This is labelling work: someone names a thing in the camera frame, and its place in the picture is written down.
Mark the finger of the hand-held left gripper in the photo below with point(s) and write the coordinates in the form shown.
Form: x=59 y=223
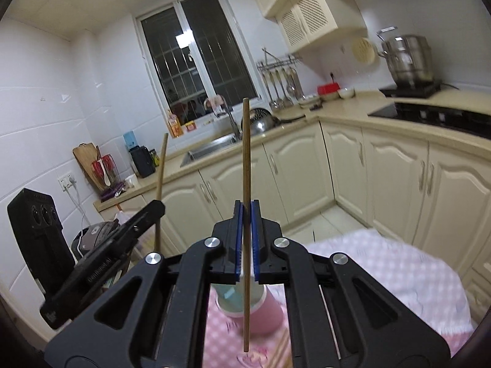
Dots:
x=149 y=212

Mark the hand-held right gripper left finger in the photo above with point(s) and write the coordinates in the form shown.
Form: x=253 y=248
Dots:
x=239 y=237

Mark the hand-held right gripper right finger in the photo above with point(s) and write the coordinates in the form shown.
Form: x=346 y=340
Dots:
x=255 y=237

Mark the wooden chopstick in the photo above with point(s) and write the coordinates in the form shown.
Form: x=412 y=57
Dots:
x=246 y=161
x=162 y=168
x=279 y=347
x=285 y=358

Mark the pink cup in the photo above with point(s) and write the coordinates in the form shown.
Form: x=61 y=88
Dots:
x=264 y=310

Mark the row of hanging steel utensils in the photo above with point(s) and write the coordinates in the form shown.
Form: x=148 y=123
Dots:
x=282 y=88

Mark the white plastic bag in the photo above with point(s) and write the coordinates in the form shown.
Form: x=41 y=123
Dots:
x=122 y=212

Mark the white mug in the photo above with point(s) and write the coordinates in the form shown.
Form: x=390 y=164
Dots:
x=131 y=181

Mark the purple tray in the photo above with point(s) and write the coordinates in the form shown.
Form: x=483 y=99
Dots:
x=113 y=192

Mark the black kettle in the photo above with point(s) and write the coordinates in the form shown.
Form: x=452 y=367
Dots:
x=142 y=163

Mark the small dark jar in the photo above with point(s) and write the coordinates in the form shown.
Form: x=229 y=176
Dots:
x=154 y=158

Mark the white rice spoon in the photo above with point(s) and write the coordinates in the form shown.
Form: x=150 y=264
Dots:
x=104 y=172

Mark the red utensil holder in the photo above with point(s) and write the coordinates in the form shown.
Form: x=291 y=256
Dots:
x=111 y=165

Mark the black countertop oven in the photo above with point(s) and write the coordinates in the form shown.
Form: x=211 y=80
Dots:
x=34 y=237

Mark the blue carton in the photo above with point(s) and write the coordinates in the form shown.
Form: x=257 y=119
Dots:
x=129 y=140

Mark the wooden cutting board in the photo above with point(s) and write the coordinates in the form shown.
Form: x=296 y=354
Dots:
x=82 y=161

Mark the steel sink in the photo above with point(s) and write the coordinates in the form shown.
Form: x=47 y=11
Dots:
x=209 y=149

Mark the orange packet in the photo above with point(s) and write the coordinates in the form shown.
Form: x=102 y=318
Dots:
x=175 y=126

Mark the small yellow red box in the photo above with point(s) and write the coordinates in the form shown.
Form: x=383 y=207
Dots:
x=190 y=125

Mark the pink checked tablecloth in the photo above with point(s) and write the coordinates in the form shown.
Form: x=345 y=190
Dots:
x=226 y=345

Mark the steel wok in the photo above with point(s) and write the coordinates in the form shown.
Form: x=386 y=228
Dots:
x=262 y=124

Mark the steel faucet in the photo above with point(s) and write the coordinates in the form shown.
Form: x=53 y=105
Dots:
x=232 y=120

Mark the dark colander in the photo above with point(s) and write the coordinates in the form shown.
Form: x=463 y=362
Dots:
x=261 y=112

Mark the black frying pan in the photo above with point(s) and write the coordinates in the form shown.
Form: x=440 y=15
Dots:
x=291 y=116

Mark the white plate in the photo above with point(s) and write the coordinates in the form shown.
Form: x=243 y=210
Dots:
x=308 y=101

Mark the cream kitchen counter cabinets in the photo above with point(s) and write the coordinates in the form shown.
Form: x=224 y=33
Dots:
x=395 y=184

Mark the white bowl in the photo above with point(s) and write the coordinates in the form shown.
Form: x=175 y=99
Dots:
x=330 y=97
x=346 y=93

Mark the kitchen window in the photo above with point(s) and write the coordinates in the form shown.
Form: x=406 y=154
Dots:
x=214 y=46

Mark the round cream steamer tray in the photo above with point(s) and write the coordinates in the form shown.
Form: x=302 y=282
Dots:
x=363 y=50

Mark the black induction cooker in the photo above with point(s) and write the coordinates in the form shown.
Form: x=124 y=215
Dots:
x=414 y=90

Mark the black gas stove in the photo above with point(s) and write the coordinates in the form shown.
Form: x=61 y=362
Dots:
x=441 y=117

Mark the steel steamer pot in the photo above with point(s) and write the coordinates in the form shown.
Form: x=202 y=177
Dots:
x=406 y=61

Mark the white wall socket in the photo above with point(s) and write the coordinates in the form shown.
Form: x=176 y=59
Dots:
x=66 y=181

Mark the wall utensil rack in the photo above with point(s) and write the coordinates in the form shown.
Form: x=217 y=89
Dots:
x=280 y=61

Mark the lattice door wall cabinet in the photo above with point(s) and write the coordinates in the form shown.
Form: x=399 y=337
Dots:
x=307 y=19

